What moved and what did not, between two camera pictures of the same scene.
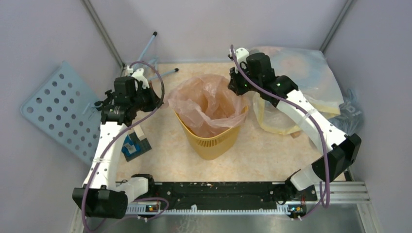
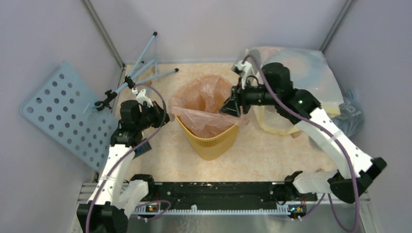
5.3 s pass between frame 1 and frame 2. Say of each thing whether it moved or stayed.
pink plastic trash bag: moved
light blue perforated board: stayed
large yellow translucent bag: stayed
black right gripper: moved
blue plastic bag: stayed
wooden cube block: stayed
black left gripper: moved
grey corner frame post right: stayed
